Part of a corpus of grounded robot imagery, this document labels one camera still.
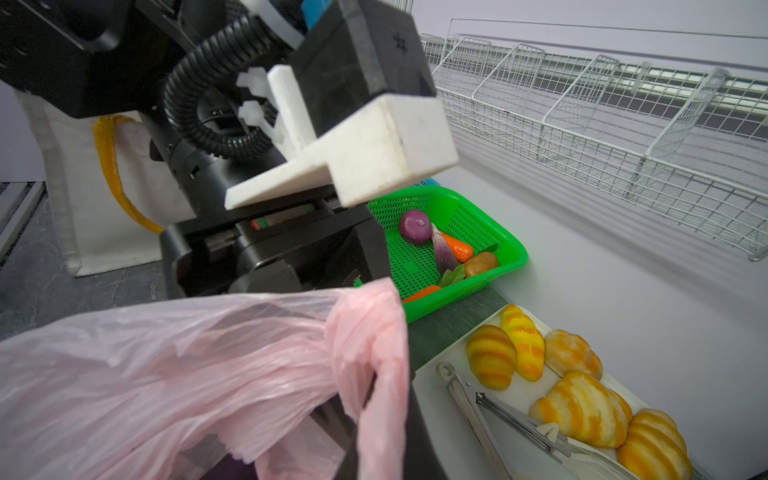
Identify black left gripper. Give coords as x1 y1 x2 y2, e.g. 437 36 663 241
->
160 200 392 299

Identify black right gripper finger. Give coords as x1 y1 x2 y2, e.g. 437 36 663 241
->
335 386 447 480

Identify white canvas tote bag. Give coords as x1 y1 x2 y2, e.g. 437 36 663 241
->
16 92 193 277

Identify pink plastic grocery bag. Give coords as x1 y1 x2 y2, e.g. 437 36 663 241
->
1 278 410 479

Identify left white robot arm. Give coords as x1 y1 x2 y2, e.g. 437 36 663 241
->
1 1 391 299

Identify striped toy bread roll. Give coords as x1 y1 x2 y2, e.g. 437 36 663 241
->
465 325 517 391

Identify white bread tray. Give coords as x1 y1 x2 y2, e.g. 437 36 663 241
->
414 305 709 479

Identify striped toy bread loaf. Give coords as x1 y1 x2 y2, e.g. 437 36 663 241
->
501 305 545 382

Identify toy croissant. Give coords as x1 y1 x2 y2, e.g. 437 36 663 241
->
529 372 633 449

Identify metal bread tongs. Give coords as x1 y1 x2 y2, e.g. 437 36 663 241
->
436 361 635 479

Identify orange toy carrot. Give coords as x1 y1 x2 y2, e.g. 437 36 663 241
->
442 233 474 263
402 285 441 303

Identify green plastic basket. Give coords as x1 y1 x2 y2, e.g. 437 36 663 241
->
368 186 528 323

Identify toy bread bun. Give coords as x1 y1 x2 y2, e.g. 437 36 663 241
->
544 330 603 380

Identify purple toy sweet potato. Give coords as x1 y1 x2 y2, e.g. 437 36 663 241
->
431 224 459 275

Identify brown toy potato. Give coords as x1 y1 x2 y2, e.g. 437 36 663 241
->
464 251 499 279

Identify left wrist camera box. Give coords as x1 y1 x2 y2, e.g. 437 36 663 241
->
224 1 458 210

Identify white wire wall shelf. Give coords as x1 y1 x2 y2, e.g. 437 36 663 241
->
421 34 767 261

